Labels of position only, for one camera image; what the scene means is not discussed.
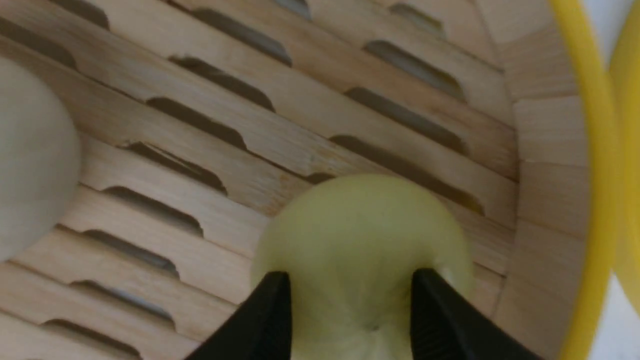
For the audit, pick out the bamboo steamer basket yellow rim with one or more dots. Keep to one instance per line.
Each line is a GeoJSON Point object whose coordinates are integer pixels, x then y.
{"type": "Point", "coordinates": [200, 119]}

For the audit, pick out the woven bamboo steamer lid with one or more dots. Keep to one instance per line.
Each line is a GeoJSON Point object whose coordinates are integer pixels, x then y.
{"type": "Point", "coordinates": [625, 74]}

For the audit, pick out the beige steamed bun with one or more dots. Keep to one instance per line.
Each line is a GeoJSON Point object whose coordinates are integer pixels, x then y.
{"type": "Point", "coordinates": [40, 159]}

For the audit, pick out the yellow steamed bun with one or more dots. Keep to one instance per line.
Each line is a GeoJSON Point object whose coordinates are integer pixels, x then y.
{"type": "Point", "coordinates": [350, 246]}

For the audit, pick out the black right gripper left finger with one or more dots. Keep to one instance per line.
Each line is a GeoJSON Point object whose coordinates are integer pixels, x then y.
{"type": "Point", "coordinates": [260, 328]}

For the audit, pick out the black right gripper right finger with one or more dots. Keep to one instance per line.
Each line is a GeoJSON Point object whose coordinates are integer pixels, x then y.
{"type": "Point", "coordinates": [445, 326]}

